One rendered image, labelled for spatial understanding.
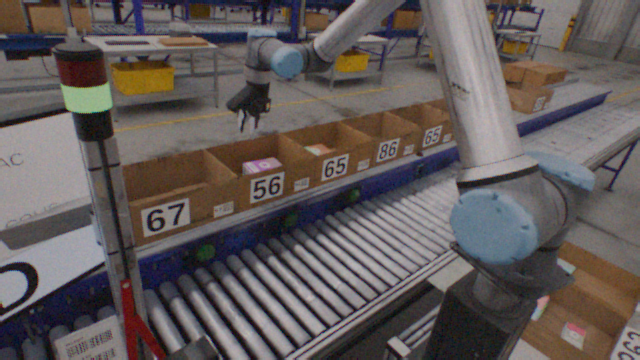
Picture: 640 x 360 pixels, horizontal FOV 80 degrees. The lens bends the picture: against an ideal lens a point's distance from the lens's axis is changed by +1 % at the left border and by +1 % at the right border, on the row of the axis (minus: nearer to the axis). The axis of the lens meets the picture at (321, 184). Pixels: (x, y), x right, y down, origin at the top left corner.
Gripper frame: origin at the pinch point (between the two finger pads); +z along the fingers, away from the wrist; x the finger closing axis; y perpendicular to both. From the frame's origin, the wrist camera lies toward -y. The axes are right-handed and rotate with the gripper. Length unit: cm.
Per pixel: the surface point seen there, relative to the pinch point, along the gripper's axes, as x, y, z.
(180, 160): 26.8, -8.3, 23.0
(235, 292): -27, -23, 45
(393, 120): -6, 115, 16
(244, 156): 20.3, 21.4, 26.6
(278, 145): 16.4, 39.8, 23.7
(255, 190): -5.5, 3.6, 23.9
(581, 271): -123, 85, 29
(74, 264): -36, -73, -9
